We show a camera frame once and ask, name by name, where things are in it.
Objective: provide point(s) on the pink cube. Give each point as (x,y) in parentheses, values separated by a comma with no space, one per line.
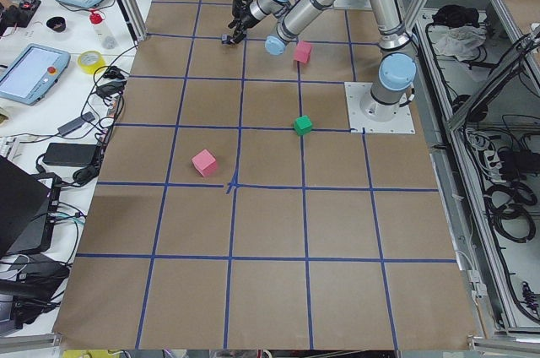
(302,52)
(205,163)

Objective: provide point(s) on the black bowl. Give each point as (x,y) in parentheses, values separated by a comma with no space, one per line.
(57,24)

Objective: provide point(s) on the pink cube near centre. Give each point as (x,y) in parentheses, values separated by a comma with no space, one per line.
(205,163)

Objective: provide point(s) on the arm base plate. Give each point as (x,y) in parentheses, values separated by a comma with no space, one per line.
(366,115)
(352,5)

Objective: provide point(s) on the squeeze bottle red cap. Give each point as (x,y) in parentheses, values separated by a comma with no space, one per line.
(102,30)

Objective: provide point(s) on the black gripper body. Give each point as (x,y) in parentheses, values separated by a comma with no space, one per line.
(245,18)

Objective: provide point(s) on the white crumpled cloth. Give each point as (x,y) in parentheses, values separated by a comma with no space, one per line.
(462,43)

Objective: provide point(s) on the yellow tape roll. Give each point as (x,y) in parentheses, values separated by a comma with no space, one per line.
(91,62)

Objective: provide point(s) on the pink cube far side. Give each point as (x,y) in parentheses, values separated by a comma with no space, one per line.
(302,52)

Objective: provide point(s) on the black power adapter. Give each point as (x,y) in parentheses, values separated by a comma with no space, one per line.
(72,155)

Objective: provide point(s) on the green cube near base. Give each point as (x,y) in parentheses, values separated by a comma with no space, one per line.
(302,125)

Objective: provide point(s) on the black laptop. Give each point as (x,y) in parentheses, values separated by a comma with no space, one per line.
(28,202)

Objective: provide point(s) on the teach pendant near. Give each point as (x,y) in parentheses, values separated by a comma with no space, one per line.
(31,75)

